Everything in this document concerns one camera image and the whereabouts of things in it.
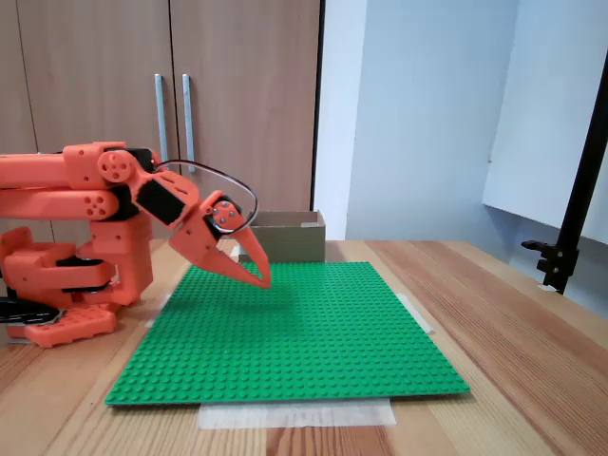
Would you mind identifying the short masking tape strip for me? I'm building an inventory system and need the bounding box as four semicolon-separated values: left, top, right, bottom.
396;293;436;335
143;292;175;330

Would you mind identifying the black camera stand with clamp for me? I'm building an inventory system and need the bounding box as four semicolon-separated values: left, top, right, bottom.
521;85;608;295

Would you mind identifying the wooden cabinet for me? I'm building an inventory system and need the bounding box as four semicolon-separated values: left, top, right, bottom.
0;0;327;243

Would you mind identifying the metal cabinet handle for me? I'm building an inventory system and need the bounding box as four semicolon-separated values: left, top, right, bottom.
154;73;170;162
181;73;197;175

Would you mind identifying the open cardboard box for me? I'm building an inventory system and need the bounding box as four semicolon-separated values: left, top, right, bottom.
235;210;328;263

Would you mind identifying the green lego baseplate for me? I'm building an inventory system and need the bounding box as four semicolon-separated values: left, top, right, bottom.
104;260;472;408

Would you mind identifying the gripper servo cable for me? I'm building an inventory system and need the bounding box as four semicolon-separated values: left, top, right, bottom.
151;159;259;237

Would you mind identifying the white wall board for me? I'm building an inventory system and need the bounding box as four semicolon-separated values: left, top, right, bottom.
482;0;608;246

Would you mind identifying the long masking tape strip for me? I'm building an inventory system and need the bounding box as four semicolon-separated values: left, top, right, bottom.
197;397;398;431

